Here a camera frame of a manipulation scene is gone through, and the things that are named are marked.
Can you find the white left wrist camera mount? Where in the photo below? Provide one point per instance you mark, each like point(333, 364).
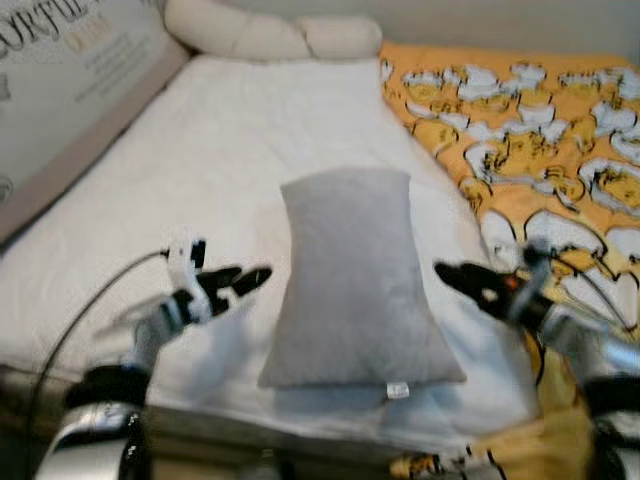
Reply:
point(181, 262)

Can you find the plain grey pillow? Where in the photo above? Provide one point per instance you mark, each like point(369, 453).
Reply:
point(355, 280)

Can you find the yellow cartoon print blanket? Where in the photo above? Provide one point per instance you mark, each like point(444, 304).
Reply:
point(540, 150)

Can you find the grey bed frame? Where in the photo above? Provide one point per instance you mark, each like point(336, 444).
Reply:
point(250, 430)

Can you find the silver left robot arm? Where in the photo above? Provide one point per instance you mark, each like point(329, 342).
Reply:
point(100, 435)

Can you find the white quilted mattress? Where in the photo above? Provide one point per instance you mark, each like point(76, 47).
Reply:
point(220, 150)

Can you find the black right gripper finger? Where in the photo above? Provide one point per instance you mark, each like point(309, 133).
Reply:
point(460, 272)
point(476, 298)

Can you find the printed grey bed guard panel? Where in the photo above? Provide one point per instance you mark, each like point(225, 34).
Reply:
point(70, 90)

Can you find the beige plush bolster cushion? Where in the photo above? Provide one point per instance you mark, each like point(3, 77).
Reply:
point(250, 30)

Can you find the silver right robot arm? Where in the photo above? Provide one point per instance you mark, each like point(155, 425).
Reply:
point(590, 350)

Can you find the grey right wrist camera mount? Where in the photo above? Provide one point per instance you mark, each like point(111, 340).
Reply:
point(536, 262)

